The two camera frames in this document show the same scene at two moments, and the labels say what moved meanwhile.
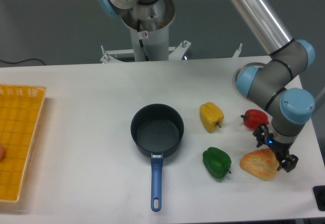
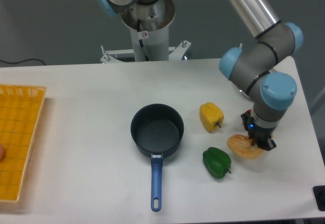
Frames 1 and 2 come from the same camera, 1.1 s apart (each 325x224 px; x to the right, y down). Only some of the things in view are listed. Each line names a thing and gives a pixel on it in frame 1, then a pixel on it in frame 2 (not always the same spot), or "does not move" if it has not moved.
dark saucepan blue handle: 157,131 does not move
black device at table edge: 319,191 does not move
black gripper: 281,149 -> 257,134
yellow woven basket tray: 21,108 does not move
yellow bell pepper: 211,116 does not move
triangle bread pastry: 263,163 -> 242,145
